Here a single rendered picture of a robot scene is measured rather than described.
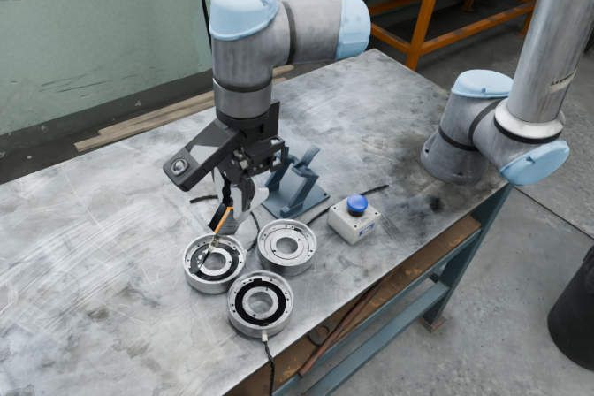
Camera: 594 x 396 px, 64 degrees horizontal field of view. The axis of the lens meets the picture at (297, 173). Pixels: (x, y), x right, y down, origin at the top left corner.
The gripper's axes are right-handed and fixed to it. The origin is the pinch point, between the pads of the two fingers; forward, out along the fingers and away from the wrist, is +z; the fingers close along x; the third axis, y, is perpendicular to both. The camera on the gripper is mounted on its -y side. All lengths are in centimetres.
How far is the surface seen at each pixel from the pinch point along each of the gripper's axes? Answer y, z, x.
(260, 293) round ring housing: -0.8, 10.7, -9.3
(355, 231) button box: 20.2, 8.9, -10.6
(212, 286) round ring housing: -6.5, 9.9, -4.0
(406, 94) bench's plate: 71, 13, 17
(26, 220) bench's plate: -24.2, 12.9, 30.3
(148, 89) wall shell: 58, 82, 155
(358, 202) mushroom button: 23.2, 5.8, -7.7
